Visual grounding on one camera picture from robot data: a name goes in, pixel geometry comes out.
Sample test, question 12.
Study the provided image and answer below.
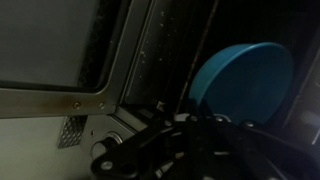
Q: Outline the blue bowl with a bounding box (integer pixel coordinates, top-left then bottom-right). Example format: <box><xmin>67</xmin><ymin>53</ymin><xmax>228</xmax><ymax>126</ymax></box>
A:
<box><xmin>187</xmin><ymin>41</ymin><xmax>295</xmax><ymax>126</ymax></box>

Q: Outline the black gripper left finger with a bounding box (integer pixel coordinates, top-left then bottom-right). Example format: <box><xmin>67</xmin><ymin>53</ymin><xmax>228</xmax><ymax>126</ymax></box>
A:
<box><xmin>90</xmin><ymin>115</ymin><xmax>178</xmax><ymax>180</ymax></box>

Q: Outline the glass toaster oven door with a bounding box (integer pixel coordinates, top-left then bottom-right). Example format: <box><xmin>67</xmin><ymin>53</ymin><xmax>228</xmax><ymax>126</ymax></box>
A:
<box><xmin>0</xmin><ymin>0</ymin><xmax>158</xmax><ymax>120</ymax></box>

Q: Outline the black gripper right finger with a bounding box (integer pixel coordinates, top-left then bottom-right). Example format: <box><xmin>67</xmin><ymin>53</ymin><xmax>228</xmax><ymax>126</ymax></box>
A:
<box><xmin>179</xmin><ymin>113</ymin><xmax>320</xmax><ymax>180</ymax></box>

